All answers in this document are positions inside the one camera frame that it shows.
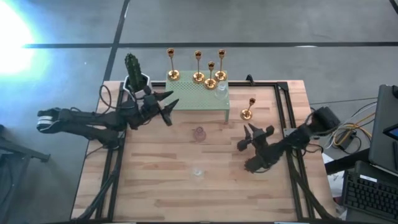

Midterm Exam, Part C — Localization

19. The thin grey cable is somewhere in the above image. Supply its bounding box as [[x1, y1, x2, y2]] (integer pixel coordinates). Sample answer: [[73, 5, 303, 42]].
[[310, 98, 379, 106]]

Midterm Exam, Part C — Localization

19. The black aluminium rig frame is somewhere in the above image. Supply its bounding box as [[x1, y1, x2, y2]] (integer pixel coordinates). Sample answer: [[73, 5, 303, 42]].
[[71, 81, 336, 222]]

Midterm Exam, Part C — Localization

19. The green perforated metal shelf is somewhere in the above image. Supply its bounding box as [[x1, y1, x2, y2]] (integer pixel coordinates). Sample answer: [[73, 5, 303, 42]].
[[164, 70, 231, 123]]

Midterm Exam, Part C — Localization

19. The brass candlestick holder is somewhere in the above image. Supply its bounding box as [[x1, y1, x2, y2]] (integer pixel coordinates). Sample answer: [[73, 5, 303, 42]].
[[192, 50, 206, 84], [203, 61, 218, 91], [214, 49, 228, 82], [166, 47, 181, 82], [239, 97, 257, 121]]

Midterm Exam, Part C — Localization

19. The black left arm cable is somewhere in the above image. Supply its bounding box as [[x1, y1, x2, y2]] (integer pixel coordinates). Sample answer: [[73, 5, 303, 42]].
[[98, 84, 113, 110]]

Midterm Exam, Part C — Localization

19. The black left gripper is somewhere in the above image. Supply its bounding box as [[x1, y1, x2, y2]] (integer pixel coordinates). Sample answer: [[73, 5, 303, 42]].
[[132, 86, 180, 127]]

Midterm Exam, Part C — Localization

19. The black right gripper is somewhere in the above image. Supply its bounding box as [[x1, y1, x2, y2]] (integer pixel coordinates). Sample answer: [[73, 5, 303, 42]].
[[236, 123, 275, 153]]

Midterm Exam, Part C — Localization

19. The white paper sheet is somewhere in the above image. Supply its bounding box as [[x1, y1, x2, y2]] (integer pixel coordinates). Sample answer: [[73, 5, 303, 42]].
[[322, 152, 346, 202]]

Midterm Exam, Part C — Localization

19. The black tablet with blue screen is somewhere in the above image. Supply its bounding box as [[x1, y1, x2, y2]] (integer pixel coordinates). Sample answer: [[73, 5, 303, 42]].
[[382, 123, 398, 141]]

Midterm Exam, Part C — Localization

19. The black power supply box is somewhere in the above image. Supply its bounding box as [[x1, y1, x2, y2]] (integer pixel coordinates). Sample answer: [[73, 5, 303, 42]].
[[335, 129, 358, 150]]

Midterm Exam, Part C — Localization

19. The black computer keyboard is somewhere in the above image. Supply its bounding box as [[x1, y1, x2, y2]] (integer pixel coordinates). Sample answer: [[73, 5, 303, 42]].
[[341, 169, 398, 222]]

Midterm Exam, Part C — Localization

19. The clear glass candle holder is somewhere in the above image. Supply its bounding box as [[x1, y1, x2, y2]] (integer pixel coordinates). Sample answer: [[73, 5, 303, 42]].
[[190, 168, 206, 182], [214, 81, 229, 100]]

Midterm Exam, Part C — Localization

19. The green cactus plant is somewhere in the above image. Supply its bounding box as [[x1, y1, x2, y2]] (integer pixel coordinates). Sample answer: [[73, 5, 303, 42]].
[[124, 52, 147, 93]]

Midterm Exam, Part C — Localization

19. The yellow cable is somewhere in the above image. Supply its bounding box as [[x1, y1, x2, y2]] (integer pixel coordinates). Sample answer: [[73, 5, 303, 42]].
[[326, 111, 377, 147]]

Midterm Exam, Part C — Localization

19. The black metal stand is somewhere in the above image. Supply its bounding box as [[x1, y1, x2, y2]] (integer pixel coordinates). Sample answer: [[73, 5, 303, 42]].
[[0, 124, 51, 224]]

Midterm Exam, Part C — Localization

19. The pink glass candle holder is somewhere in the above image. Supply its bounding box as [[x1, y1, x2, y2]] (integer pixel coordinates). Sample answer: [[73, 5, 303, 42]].
[[193, 126, 207, 142]]

